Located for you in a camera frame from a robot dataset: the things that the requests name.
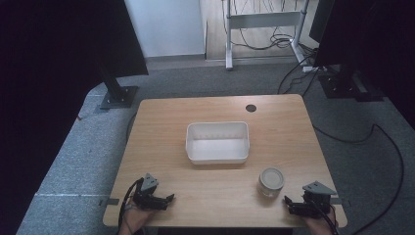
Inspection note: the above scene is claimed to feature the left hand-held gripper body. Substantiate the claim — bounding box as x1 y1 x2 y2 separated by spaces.
131 172 168 211

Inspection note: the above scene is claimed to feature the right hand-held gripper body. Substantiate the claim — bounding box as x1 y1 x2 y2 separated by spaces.
300 180 338 219

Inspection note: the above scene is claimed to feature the white plastic bin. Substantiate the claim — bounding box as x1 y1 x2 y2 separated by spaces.
185 121 251 165

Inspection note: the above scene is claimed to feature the person's right hand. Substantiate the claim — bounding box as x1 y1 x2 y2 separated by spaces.
300 209 340 235

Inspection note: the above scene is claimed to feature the person's left hand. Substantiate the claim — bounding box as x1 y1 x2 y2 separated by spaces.
117 204 157 235

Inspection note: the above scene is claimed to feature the black metal stand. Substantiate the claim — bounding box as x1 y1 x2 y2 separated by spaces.
97 62 140 111
317 64 386 103

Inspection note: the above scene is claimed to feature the white power strip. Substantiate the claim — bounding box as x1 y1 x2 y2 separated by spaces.
301 65 328 73

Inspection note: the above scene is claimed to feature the black curtain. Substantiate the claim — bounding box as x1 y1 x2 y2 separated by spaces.
0 0 150 235
308 0 415 130

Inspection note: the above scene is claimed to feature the right hand-held gripper black cable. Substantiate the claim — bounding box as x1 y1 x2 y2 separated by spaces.
308 199 341 235

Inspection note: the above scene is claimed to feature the hand-held gripper black cable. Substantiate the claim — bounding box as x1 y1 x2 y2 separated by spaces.
116 177 145 235
308 199 341 235

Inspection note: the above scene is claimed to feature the grey table bracket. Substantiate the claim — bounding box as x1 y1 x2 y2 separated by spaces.
332 197 352 208
98 198 120 207

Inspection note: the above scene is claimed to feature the left hand-held gripper black cable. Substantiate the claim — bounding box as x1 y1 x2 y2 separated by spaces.
116 177 145 235

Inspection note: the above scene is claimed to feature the long black floor cable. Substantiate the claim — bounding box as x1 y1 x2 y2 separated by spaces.
312 122 406 235

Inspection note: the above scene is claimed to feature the bundle of black cables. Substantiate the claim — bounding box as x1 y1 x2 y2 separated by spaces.
224 0 318 53

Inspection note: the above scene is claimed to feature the white metal desk frame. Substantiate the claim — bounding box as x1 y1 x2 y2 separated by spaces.
224 0 311 71

